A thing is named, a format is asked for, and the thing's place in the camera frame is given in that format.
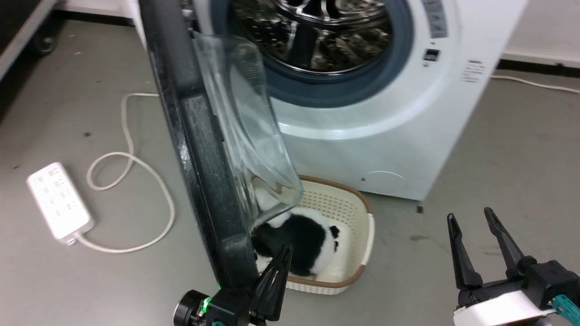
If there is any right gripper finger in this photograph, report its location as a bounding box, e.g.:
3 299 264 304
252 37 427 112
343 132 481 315
483 207 537 279
447 213 483 291

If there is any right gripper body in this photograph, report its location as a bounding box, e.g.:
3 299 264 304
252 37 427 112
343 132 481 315
453 260 580 326

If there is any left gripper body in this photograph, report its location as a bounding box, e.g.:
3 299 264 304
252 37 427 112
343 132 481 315
174 290 266 326

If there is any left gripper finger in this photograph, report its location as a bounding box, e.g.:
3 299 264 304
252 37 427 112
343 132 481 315
251 244 294 322

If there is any black glass washing machine door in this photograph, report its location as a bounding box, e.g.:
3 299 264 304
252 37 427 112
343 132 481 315
138 0 304 290

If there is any white front-load washing machine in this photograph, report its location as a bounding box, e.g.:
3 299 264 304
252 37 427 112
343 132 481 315
131 0 531 213

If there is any blue-grey rubber door gasket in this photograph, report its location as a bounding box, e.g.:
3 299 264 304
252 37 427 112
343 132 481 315
211 0 415 109

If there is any steel washing machine drum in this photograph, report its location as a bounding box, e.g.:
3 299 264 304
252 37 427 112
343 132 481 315
231 0 395 75

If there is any black and white plush toy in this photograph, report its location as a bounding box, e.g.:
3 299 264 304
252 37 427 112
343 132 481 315
251 186 341 278

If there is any cream laundry basket brown rim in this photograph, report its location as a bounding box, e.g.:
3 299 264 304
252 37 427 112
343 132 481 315
251 176 376 296

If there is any white power strip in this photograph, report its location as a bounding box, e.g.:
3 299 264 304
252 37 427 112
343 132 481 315
26 162 96 245

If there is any black caster wheel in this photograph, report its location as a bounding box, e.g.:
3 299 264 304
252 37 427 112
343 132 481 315
32 27 57 57

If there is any teal cable connector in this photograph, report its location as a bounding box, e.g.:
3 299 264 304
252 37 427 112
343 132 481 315
552 294 580 320

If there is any thin white floor cable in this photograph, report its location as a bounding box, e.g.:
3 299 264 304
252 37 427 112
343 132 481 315
492 75 580 95

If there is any white power strip cable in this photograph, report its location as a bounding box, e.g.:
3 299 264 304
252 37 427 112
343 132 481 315
75 93 176 253

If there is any grey cart with black frame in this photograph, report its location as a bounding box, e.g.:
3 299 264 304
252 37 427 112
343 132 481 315
0 0 59 82

